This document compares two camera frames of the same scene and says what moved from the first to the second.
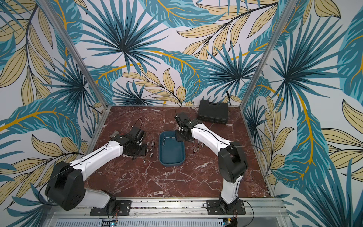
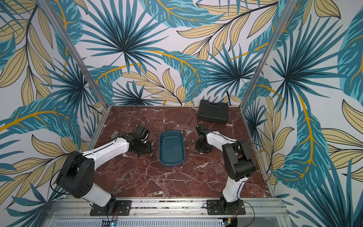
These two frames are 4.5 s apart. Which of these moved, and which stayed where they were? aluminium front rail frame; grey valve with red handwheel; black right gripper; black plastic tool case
Moved: black right gripper
Stayed: aluminium front rail frame; grey valve with red handwheel; black plastic tool case
